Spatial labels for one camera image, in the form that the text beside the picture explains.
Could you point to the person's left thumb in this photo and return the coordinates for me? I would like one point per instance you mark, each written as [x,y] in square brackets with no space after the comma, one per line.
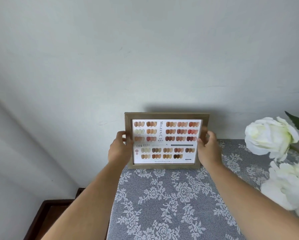
[122,136]

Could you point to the person's right hand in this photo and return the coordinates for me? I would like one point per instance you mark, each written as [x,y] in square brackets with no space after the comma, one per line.
[210,153]

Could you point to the person's left forearm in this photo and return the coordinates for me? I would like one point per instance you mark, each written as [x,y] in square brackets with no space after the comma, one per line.
[94,197]

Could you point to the grey white lace tablecloth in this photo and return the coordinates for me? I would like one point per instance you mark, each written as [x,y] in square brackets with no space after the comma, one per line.
[169,197]

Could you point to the wooden picture frame colour chart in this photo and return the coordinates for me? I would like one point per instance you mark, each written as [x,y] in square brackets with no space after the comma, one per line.
[164,141]

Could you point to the dark brown wooden furniture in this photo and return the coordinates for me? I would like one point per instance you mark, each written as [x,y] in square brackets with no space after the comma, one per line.
[43,209]

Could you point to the person's right thumb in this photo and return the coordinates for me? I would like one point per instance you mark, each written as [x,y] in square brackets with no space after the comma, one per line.
[200,143]

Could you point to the white artificial rose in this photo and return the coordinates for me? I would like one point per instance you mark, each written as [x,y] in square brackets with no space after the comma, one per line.
[267,137]
[287,187]

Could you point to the person's left hand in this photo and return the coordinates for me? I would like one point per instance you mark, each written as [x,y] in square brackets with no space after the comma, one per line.
[117,151]

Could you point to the person's right forearm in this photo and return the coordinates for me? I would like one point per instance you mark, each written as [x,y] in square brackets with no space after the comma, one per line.
[249,202]

